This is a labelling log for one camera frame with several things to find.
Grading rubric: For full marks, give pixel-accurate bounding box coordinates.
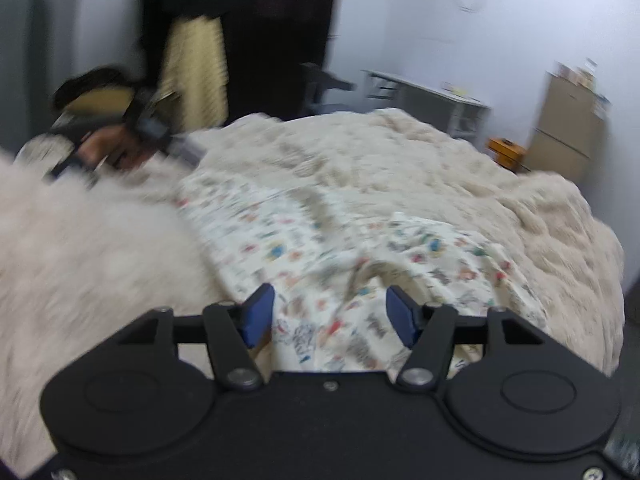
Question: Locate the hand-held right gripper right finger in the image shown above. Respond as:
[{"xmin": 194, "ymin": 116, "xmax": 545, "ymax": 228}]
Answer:
[{"xmin": 385, "ymin": 285, "xmax": 546, "ymax": 394}]

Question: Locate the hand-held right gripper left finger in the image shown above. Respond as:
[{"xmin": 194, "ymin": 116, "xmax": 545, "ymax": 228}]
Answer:
[{"xmin": 117, "ymin": 282, "xmax": 276, "ymax": 392}]

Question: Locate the white cartoon-print garment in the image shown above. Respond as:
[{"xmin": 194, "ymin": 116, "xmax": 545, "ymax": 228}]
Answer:
[{"xmin": 175, "ymin": 165, "xmax": 551, "ymax": 373}]

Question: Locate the person's left hand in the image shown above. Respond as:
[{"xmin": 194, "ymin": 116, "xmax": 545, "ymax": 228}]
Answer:
[{"xmin": 77, "ymin": 122, "xmax": 151, "ymax": 173}]

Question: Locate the yellow striped hanging cloth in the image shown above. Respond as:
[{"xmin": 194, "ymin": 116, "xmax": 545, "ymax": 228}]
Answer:
[{"xmin": 159, "ymin": 16, "xmax": 230, "ymax": 131}]

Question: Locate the dark wardrobe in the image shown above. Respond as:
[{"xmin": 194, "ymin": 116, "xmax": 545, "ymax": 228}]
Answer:
[{"xmin": 140, "ymin": 0, "xmax": 342, "ymax": 128}]

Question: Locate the cream fluffy blanket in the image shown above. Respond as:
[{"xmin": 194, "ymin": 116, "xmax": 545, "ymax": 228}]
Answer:
[{"xmin": 0, "ymin": 107, "xmax": 626, "ymax": 478}]

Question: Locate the dark office chair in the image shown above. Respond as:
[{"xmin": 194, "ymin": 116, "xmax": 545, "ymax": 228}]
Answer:
[{"xmin": 299, "ymin": 62, "xmax": 357, "ymax": 117}]

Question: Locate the orange box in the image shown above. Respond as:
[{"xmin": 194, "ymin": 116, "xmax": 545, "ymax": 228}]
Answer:
[{"xmin": 486, "ymin": 137, "xmax": 528, "ymax": 173}]

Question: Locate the grey desk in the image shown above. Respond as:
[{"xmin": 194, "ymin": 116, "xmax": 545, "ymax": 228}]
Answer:
[{"xmin": 362, "ymin": 69, "xmax": 492, "ymax": 140}]

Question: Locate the brown refrigerator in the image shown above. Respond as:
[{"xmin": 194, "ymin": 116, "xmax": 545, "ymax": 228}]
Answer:
[{"xmin": 524, "ymin": 59, "xmax": 612, "ymax": 185}]

